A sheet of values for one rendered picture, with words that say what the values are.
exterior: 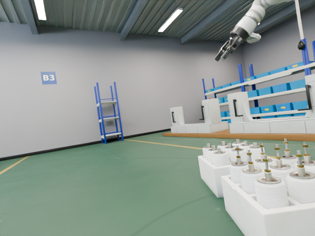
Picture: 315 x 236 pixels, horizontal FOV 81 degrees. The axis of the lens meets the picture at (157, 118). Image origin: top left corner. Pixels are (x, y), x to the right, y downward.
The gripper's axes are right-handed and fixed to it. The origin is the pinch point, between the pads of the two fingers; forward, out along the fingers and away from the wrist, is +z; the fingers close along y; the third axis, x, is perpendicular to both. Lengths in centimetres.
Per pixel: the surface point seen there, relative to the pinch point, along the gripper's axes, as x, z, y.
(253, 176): 35, 30, 23
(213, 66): 183, -145, -839
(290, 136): 168, -16, -139
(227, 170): 50, 42, -11
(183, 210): 38, 72, 3
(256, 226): 39, 41, 36
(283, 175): 45, 23, 23
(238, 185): 40, 38, 16
